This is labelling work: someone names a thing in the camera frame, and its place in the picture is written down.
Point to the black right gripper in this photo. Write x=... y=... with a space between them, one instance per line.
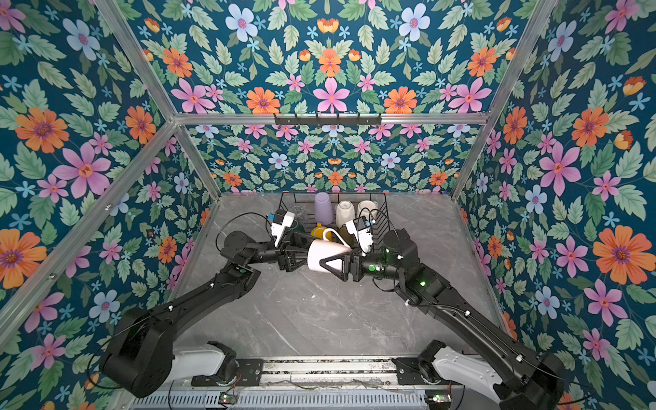
x=354 y=264

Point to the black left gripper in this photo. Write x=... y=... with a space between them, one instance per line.
x=284 y=260

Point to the pink mug white inside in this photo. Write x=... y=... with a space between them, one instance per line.
x=332 y=245

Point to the yellow mug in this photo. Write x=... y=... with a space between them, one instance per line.
x=318 y=231

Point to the lilac plastic cup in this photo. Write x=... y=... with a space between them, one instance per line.
x=323 y=209

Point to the white faceted mug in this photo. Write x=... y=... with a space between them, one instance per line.
x=345 y=212

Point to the olive glass cup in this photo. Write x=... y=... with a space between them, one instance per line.
x=348 y=238

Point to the clear glass cup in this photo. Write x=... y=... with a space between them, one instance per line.
x=298 y=210

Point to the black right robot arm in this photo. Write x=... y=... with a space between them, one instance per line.
x=423 y=288

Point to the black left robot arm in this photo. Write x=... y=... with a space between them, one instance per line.
x=141 y=355

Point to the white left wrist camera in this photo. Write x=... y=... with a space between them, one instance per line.
x=281 y=221

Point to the black wire dish rack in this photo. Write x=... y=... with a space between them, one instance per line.
x=381 y=222

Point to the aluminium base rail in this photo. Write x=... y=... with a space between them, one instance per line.
x=348 y=366

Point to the black hook rail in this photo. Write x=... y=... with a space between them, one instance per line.
x=328 y=119

